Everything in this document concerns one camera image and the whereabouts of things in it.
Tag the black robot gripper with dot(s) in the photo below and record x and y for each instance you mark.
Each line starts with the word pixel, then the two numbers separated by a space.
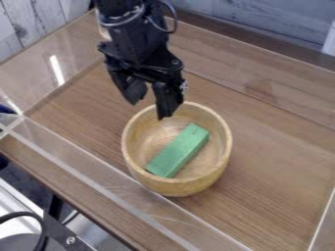
pixel 138 59

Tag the green rectangular block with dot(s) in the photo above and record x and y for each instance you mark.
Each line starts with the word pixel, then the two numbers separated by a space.
pixel 181 150

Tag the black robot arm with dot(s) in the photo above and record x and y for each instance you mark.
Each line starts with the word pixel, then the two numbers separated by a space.
pixel 118 7

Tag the brown wooden bowl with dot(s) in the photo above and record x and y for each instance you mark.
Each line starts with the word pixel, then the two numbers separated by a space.
pixel 147 135

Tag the clear acrylic tray enclosure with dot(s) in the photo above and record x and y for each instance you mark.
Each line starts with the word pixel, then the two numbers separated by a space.
pixel 232 176

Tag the black metal bracket with screw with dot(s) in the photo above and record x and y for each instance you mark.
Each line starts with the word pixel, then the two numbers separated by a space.
pixel 62 238

